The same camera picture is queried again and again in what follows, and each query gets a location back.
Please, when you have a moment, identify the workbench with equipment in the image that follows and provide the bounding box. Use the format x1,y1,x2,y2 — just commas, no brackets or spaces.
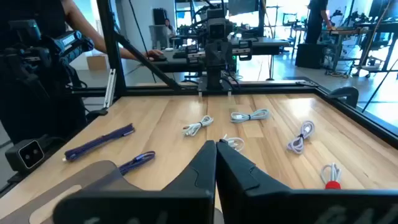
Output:
322,18,398,78

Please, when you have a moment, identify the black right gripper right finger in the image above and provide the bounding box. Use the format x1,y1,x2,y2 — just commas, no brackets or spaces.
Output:
216,139,293,224

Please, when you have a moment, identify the pale blue-grey cable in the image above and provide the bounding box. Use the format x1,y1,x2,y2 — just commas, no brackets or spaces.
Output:
229,108,271,124

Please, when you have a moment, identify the white cable with black tie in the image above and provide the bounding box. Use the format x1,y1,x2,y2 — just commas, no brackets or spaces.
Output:
182,114,215,138

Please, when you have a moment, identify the person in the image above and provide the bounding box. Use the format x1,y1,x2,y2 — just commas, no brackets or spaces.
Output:
0,0,165,144
163,17,178,47
303,0,334,45

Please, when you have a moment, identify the black frame clamp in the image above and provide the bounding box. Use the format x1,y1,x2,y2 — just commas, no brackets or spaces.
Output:
328,86,360,109

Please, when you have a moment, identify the black table-level camera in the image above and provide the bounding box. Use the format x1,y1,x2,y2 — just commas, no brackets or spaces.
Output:
4,138,47,174

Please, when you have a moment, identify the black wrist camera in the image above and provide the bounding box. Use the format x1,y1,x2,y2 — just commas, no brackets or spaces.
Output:
208,18,230,40

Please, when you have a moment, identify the black hanging cable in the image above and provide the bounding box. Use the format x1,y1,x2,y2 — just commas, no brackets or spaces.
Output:
128,0,157,84

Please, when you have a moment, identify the lavender cable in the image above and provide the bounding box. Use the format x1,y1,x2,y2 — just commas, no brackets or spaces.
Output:
286,120,316,155

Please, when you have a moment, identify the white cable with red tie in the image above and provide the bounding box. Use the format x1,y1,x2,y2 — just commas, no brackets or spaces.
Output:
320,162,343,190

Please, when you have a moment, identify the long purple braided cable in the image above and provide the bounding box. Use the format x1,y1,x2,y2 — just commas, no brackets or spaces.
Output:
63,123,136,162

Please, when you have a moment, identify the cardboard box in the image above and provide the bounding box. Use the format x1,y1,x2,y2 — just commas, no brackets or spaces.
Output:
86,54,109,72

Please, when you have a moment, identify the dark grey desk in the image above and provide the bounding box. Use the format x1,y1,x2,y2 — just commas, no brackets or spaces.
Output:
229,36,290,57
149,49,208,74

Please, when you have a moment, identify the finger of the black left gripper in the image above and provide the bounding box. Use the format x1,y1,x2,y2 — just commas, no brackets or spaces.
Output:
219,41,232,67
207,42,220,67

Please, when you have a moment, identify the short purple braided cable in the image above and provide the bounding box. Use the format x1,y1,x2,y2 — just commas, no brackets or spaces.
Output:
118,151,156,176

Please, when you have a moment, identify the silver aluminium bracket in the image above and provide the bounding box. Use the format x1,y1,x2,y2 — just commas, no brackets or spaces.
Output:
103,68,117,109

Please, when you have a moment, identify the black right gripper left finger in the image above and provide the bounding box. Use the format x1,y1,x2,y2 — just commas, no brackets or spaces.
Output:
161,140,217,191

